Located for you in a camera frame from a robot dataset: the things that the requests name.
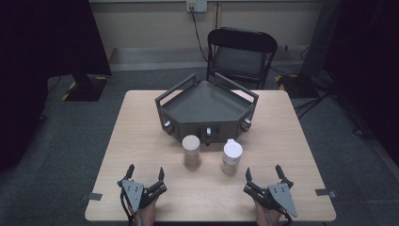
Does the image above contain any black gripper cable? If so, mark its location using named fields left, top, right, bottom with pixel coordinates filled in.
left=279, top=209, right=295, bottom=226
left=119, top=185, right=135, bottom=226

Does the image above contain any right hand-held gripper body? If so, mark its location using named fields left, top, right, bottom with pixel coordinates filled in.
left=243, top=179, right=299, bottom=218

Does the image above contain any white paper cup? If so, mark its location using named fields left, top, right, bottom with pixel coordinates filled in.
left=220, top=138, right=244, bottom=175

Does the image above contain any black folding chair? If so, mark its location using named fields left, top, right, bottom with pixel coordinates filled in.
left=205, top=26, right=279, bottom=91

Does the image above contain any grey table clip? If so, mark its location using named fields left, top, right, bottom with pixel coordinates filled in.
left=314, top=187, right=338, bottom=199
left=79, top=192, right=104, bottom=202

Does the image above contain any black power cable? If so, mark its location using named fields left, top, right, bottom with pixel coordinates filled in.
left=189, top=7, right=210, bottom=64

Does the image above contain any white wall socket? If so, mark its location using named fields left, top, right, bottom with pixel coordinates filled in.
left=185, top=0, right=208, bottom=13

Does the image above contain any glass jar with wooden lid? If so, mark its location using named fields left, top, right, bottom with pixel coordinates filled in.
left=182, top=135, right=201, bottom=170

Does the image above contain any person's left hand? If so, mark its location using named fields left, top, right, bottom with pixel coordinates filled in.
left=133, top=201, right=158, bottom=226

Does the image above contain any dark curtain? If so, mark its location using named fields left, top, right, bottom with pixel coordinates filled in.
left=0, top=0, right=113, bottom=173
left=323, top=0, right=399, bottom=158

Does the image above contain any dark pentagonal camera rig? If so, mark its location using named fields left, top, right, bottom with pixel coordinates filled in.
left=154, top=73, right=260, bottom=147

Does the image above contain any person's right hand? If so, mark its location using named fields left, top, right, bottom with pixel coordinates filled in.
left=253, top=201, right=283, bottom=226

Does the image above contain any black stand base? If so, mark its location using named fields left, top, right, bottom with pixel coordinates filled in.
left=60, top=73, right=109, bottom=103
left=275, top=73, right=320, bottom=99

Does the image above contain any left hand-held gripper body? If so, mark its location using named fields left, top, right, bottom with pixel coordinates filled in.
left=117, top=178, right=168, bottom=215

